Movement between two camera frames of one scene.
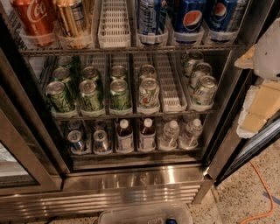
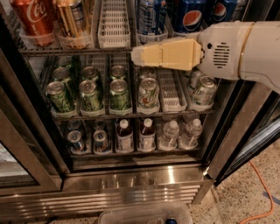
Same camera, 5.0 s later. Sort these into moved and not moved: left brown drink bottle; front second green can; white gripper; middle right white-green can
Moved: white gripper
Not moved: middle right white-green can; left brown drink bottle; front second green can
